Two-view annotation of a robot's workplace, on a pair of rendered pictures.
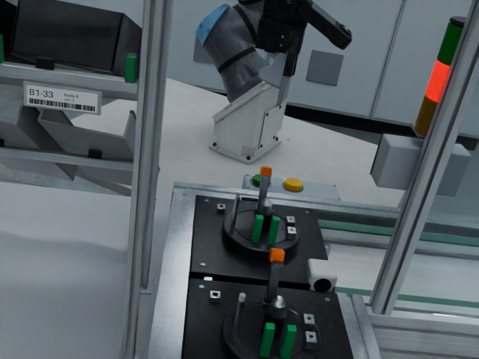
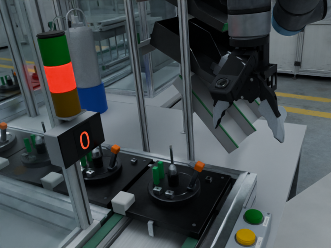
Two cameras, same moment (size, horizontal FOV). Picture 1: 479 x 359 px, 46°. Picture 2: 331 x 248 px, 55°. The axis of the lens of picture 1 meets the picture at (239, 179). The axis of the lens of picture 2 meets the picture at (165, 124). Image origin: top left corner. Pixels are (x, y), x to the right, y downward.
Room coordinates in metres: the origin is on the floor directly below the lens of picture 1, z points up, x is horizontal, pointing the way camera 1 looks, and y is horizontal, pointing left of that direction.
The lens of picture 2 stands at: (1.25, -0.62, 1.49)
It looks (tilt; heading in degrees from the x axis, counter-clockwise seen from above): 25 degrees down; 126
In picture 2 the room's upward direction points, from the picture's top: 5 degrees counter-clockwise
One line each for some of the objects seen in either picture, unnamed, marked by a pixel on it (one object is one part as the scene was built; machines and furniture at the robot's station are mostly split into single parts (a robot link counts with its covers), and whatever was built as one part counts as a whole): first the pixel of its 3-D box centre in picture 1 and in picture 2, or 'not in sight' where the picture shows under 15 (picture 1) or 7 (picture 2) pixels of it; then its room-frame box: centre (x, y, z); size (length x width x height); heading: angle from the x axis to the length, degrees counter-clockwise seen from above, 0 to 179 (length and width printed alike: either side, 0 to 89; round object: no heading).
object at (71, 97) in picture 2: (437, 115); (66, 101); (0.75, -0.26, 1.28); 0.05 x 0.05 x 0.05
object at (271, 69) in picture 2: (285, 18); (250, 67); (1.04, -0.03, 1.32); 0.09 x 0.08 x 0.12; 84
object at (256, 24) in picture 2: not in sight; (247, 25); (1.03, -0.04, 1.40); 0.08 x 0.08 x 0.05
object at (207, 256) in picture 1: (259, 240); (174, 193); (0.84, -0.05, 0.96); 0.24 x 0.24 x 0.02; 6
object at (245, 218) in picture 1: (260, 231); (174, 187); (0.84, -0.05, 0.98); 0.14 x 0.14 x 0.02
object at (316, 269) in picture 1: (320, 276); (123, 202); (0.76, -0.16, 0.97); 0.05 x 0.05 x 0.04; 6
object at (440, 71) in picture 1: (449, 81); (60, 76); (0.75, -0.26, 1.33); 0.05 x 0.05 x 0.05
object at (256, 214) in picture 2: (260, 181); (253, 217); (1.06, -0.05, 0.96); 0.04 x 0.04 x 0.02
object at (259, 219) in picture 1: (257, 229); (160, 170); (0.80, -0.04, 1.01); 0.01 x 0.01 x 0.05; 6
